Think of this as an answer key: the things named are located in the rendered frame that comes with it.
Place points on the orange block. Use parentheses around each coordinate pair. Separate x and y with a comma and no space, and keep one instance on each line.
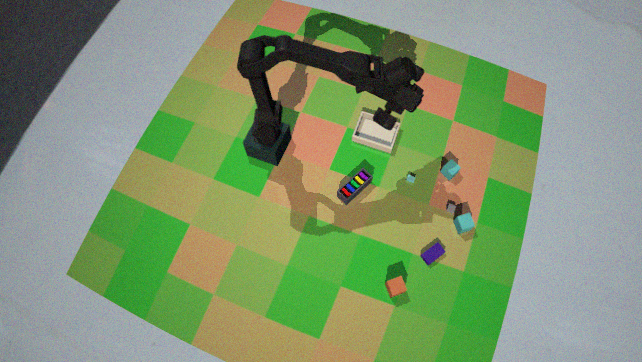
(395,286)

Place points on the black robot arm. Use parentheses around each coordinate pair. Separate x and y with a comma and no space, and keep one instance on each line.
(351,67)

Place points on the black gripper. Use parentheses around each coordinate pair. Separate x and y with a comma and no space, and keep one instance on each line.
(383,117)

